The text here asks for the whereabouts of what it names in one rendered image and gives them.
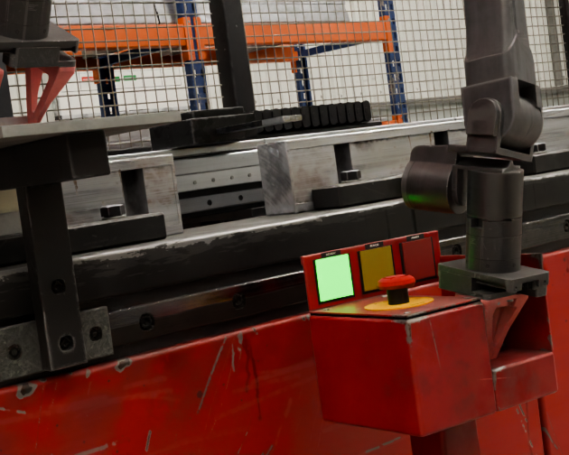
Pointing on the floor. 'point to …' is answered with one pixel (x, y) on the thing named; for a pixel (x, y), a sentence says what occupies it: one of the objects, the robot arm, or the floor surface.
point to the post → (231, 54)
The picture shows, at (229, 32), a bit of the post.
